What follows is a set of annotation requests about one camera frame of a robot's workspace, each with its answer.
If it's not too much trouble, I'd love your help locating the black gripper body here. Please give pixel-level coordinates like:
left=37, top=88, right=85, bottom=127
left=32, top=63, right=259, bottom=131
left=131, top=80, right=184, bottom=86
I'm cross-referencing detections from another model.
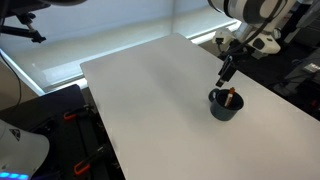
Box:
left=229, top=43, right=256, bottom=66

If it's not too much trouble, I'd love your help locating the orange marker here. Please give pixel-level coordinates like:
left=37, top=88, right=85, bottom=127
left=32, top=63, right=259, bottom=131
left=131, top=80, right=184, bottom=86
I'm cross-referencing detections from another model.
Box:
left=223, top=86, right=236, bottom=108

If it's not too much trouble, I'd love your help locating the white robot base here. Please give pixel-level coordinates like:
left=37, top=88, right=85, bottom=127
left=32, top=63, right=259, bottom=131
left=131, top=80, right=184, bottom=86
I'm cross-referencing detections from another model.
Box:
left=0, top=118, right=51, bottom=180

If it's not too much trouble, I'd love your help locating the dark blue mug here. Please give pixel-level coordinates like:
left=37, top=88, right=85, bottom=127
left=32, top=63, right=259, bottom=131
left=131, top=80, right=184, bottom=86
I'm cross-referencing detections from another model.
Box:
left=208, top=87, right=245, bottom=122

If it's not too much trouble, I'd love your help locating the grey office chair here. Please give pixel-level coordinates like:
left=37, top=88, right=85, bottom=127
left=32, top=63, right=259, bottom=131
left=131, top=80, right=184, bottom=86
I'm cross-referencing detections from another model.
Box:
left=273, top=49, right=320, bottom=98

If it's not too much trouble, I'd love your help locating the black perforated mounting board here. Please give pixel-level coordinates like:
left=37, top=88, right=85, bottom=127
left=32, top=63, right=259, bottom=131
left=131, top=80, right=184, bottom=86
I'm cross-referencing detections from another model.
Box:
left=0, top=83, right=126, bottom=180

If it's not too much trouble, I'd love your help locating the white wrist camera block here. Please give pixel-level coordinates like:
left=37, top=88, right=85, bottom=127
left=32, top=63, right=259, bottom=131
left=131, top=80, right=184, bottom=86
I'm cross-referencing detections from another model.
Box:
left=213, top=28, right=236, bottom=48

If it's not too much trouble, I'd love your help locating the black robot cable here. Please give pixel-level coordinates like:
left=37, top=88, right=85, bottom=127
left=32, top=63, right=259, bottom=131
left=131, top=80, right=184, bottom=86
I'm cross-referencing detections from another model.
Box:
left=226, top=0, right=288, bottom=58

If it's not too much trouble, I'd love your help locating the orange handled black clamp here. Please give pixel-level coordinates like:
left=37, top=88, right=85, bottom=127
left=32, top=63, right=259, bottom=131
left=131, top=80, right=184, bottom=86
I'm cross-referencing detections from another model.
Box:
left=63, top=104, right=95, bottom=122
left=73, top=143, right=113, bottom=177

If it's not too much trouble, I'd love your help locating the black camera cable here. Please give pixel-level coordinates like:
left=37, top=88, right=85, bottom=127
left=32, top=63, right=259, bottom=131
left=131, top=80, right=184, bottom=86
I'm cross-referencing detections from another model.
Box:
left=0, top=53, right=23, bottom=108

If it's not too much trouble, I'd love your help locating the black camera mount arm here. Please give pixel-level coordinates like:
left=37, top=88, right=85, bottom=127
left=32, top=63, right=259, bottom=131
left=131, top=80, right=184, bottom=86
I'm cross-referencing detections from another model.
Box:
left=0, top=12, right=47, bottom=44

